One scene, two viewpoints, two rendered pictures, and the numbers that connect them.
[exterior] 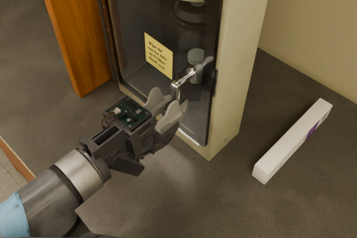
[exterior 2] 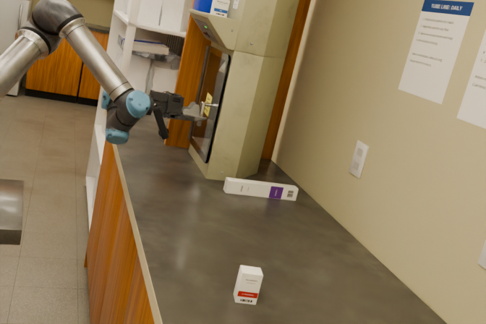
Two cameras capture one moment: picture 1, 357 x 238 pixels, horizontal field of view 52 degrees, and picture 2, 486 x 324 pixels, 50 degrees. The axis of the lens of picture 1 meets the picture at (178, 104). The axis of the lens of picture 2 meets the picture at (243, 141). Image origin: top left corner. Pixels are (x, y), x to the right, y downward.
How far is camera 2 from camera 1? 1.50 m
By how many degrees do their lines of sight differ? 42
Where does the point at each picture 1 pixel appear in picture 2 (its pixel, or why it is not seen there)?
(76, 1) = (191, 84)
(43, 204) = not seen: hidden behind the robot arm
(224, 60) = (227, 95)
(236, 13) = (236, 71)
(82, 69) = (174, 126)
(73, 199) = not seen: hidden behind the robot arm
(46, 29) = not seen: hidden behind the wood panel
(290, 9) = (309, 147)
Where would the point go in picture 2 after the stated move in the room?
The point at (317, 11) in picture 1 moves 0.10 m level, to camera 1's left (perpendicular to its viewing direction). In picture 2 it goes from (319, 146) to (296, 138)
